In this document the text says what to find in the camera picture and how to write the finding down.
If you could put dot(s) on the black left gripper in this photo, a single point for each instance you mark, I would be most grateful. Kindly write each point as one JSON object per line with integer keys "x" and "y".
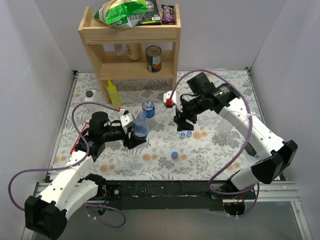
{"x": 127, "y": 137}

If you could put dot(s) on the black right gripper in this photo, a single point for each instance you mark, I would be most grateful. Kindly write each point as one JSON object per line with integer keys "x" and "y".
{"x": 186, "y": 116}

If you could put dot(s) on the blue label water bottle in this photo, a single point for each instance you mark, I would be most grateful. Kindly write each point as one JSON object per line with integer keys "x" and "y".
{"x": 141, "y": 126}
{"x": 148, "y": 108}

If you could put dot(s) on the blue bottle cap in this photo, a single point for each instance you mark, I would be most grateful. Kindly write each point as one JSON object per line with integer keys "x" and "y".
{"x": 174, "y": 155}

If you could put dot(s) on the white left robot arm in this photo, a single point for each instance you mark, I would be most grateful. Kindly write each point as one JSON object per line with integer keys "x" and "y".
{"x": 49, "y": 212}

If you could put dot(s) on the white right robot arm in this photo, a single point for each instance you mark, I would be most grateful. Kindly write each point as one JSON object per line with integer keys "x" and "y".
{"x": 275, "y": 154}

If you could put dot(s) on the clear crumpled plastic bottle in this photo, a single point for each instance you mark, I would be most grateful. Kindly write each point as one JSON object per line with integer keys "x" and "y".
{"x": 224, "y": 129}

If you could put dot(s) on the yellow squeeze bottle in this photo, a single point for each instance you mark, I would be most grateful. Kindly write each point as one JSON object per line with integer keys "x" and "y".
{"x": 114, "y": 96}

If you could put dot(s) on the white bottle black cap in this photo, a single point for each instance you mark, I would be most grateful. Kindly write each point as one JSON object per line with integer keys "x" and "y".
{"x": 91, "y": 96}

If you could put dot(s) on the beige cylinder bottle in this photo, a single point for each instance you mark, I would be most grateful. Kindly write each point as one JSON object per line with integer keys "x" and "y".
{"x": 134, "y": 51}

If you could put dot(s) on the floral tablecloth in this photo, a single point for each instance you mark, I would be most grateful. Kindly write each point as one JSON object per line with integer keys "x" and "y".
{"x": 165, "y": 155}

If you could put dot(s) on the red rectangular box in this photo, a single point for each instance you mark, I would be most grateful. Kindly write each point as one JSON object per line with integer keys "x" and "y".
{"x": 78, "y": 138}

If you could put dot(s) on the black wrapped paper roll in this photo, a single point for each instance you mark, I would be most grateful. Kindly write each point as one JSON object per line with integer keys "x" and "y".
{"x": 250, "y": 150}

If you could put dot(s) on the tin can with label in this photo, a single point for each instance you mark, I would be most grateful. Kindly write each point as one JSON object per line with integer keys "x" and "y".
{"x": 153, "y": 57}

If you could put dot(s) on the brown candy bar pack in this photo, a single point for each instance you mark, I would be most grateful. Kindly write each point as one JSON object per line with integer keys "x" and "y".
{"x": 168, "y": 16}

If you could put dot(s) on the black snack box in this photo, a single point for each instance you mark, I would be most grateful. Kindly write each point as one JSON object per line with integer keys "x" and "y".
{"x": 152, "y": 17}

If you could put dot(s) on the wooden shelf rack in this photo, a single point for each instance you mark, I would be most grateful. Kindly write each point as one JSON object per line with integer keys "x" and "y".
{"x": 99, "y": 39}

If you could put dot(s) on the green chip bag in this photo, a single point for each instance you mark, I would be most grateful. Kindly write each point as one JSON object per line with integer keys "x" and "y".
{"x": 123, "y": 14}

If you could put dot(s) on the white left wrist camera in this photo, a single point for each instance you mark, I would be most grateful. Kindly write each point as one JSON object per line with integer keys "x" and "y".
{"x": 127, "y": 119}

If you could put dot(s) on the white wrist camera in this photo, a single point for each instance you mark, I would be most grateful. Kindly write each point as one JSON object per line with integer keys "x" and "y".
{"x": 127, "y": 119}
{"x": 171, "y": 99}

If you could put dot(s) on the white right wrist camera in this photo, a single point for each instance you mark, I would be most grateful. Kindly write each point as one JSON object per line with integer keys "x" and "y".
{"x": 171, "y": 99}

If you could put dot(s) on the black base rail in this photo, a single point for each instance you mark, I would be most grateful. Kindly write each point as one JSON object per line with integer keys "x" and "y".
{"x": 168, "y": 194}

